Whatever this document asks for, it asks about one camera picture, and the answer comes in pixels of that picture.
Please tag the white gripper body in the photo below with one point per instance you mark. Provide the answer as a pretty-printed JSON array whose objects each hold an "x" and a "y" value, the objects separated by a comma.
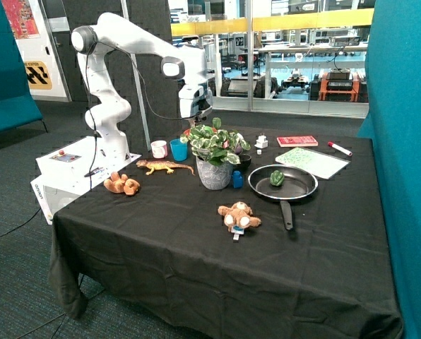
[{"x": 195, "y": 101}]

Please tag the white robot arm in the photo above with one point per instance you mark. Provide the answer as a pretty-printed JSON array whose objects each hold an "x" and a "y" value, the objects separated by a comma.
[{"x": 93, "y": 42}]

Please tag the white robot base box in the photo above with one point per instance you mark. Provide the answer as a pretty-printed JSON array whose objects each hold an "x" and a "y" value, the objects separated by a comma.
[{"x": 71, "y": 171}]

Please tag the potted plant in grey pot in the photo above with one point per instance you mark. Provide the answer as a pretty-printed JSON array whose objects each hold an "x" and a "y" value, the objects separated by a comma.
[{"x": 217, "y": 152}]

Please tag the blue plastic cup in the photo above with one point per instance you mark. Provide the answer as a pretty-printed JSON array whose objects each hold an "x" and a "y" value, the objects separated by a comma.
[{"x": 179, "y": 150}]

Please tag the white pink cup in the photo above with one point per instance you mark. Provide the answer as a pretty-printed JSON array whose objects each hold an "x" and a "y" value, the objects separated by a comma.
[{"x": 159, "y": 149}]

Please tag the orange toy lizard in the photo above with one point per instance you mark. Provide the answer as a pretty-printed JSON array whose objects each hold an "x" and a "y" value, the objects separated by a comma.
[{"x": 166, "y": 165}]

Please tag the black small bowl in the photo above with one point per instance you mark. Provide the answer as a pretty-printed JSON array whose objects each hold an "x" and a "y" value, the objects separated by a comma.
[{"x": 244, "y": 162}]

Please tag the white power adapter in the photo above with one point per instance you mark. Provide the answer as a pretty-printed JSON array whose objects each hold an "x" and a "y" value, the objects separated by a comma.
[{"x": 261, "y": 142}]

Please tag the blue toy block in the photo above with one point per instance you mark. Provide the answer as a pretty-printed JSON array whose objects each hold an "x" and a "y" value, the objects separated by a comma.
[{"x": 237, "y": 179}]

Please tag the red book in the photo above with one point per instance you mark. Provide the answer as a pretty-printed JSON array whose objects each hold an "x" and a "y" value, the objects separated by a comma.
[{"x": 297, "y": 141}]

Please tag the orange plush toy left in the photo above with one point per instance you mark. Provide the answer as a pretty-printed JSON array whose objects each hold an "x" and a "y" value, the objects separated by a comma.
[{"x": 120, "y": 183}]

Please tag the green toy bell pepper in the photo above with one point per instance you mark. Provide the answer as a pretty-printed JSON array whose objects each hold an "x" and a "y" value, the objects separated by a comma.
[{"x": 277, "y": 178}]

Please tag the black frying pan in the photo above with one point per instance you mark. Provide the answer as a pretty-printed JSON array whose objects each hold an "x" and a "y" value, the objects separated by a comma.
[{"x": 297, "y": 184}]

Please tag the brown teddy bear front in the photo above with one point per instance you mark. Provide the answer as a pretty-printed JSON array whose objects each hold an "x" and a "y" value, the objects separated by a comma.
[{"x": 237, "y": 218}]

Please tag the green patterned notebook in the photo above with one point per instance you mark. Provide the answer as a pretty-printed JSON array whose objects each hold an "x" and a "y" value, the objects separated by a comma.
[{"x": 319, "y": 164}]

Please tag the red white marker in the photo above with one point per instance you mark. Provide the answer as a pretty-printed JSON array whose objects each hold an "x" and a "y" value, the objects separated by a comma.
[{"x": 340, "y": 149}]

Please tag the black tablecloth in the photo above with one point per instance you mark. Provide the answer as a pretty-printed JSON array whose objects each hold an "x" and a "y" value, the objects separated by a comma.
[{"x": 168, "y": 249}]

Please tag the teal sofa left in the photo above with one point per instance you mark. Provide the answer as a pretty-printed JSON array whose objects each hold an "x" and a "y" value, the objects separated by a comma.
[{"x": 17, "y": 107}]

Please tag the teal partition right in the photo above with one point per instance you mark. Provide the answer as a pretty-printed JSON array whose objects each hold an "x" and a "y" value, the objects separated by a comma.
[{"x": 393, "y": 123}]

